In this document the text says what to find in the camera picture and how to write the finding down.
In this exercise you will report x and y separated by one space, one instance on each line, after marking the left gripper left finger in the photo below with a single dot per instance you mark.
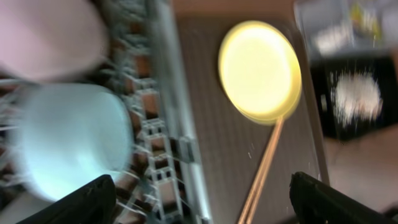
92 203

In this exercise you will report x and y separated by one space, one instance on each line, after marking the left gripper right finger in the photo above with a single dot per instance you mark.
315 202

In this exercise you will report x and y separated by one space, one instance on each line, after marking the wooden chopstick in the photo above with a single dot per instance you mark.
246 205
264 169

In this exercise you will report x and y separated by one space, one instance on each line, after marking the light blue bowl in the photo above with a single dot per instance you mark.
68 135

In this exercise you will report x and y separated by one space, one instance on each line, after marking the yellow plastic plate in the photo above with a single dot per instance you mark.
260 72

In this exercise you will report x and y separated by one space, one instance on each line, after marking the pink white bowl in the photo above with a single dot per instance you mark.
43 41

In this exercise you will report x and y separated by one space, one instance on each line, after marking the yellow green snack wrapper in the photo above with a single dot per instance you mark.
365 20

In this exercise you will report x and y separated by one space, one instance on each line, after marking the grey plastic dishwasher rack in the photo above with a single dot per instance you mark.
163 182

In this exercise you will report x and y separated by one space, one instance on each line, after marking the black waste tray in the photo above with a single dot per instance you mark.
325 75

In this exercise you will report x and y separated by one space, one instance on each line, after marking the dark brown serving tray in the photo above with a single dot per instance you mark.
230 145

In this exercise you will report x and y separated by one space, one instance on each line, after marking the spilled rice pile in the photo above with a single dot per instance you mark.
356 97

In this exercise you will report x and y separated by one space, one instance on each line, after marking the crumpled white tissue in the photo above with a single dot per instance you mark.
330 40

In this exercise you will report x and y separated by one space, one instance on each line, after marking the clear plastic bin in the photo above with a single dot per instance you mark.
313 16

